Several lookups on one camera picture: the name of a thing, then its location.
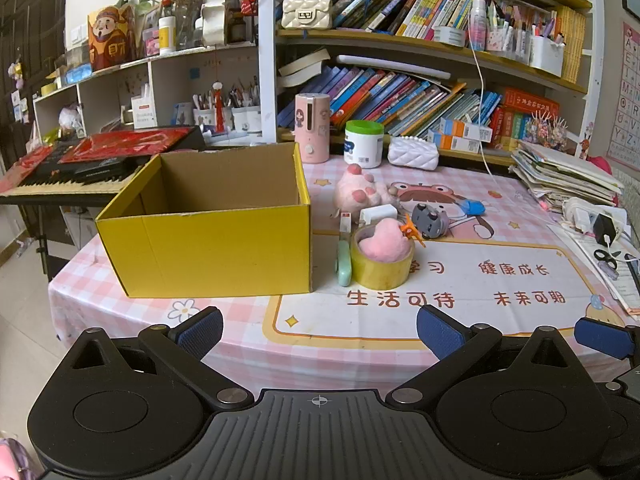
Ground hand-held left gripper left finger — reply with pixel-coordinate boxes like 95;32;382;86
65;306;256;411

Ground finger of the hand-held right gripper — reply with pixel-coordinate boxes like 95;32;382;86
574;317;640;361

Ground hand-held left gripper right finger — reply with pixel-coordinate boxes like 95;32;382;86
385;305;583;408

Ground yellow cardboard box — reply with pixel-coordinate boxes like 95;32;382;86
95;141;313;298

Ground pink heart plush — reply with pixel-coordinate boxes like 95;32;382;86
360;217;412;263

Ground orange hair clip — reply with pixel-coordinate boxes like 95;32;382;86
398;214;427;248

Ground white charger plug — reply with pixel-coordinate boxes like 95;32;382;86
360;204;399;226

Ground pink printed tablecloth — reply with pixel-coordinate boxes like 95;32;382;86
47;155;640;386

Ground black scissors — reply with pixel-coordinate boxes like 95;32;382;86
595;247;621;278

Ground clear packing tape roll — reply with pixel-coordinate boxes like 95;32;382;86
349;224;416;291

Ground black power adapter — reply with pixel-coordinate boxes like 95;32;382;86
592;214;621;246

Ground grey mouse toy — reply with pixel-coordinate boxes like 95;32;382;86
411;202;451;240

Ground mint green box cutter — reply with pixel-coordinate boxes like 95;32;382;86
336;230;353;287

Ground white power strip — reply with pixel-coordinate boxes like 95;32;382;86
562;197;601;233

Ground pink paw plush toy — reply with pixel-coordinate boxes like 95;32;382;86
333;164;401;223

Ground stack of paper booklets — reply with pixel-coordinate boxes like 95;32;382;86
510;140;623;208

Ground white quilted purse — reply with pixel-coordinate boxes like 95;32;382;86
387;135;440;171

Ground black keyboard stand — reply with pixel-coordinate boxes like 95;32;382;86
20;200;66;281

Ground black electronic keyboard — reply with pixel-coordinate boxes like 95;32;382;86
0;127;206;206

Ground white jar green lid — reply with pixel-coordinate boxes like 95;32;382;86
344;120;385;169

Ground orange white small boxes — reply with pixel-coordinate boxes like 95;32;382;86
427;117;493;151

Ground large red printed sheet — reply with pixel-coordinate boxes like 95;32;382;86
57;127;196;165

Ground pink flower ornament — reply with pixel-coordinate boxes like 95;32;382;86
530;112;568;153

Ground white pen cup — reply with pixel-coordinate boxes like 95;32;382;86
231;105;262;134
194;107;223;132

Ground pink purple bag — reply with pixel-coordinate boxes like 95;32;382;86
0;437;31;480

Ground white box red label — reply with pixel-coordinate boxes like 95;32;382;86
131;95;153;128

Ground red tassel ornament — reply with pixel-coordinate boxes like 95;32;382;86
212;82;226;131

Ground pink cylinder desk device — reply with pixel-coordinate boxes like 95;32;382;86
294;92;332;164

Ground red thick dictionaries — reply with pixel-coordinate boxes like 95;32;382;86
492;87;561;148

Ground row of blue red books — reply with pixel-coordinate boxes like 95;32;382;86
277;62;503;148

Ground small red printed sheet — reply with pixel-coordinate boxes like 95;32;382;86
5;145;53;186

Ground white plastic bag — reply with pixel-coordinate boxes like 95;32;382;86
59;105;81;136

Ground white cubby shelf unit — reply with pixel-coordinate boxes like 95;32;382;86
32;42;263;141

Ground white rolled paper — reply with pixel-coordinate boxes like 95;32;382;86
336;55;451;81

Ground white desk pen organizer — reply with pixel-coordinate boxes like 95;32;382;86
529;35;566;78

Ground thick open-paged book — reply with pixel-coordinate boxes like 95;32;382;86
277;50;331;88

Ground yellow book stack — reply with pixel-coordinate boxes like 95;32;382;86
555;5;587;86

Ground white bottle yellow label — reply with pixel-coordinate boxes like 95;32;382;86
158;16;177;56

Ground fortune god figure box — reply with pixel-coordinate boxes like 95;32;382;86
87;4;136;72

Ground pink spray bottle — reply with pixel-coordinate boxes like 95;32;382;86
469;0;488;52

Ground white curved ornament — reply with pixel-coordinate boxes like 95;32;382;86
200;0;231;48

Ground row of colourful slanted books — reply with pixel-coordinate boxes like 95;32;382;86
330;0;481;41

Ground alphabet wall poster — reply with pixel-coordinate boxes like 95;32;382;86
606;20;640;171

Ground white hanging cable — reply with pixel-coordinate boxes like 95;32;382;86
467;0;501;176

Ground wooden bookshelf white frame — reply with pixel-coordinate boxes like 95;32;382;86
257;0;608;166

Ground cream handbag pearl handle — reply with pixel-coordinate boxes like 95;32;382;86
281;0;333;30

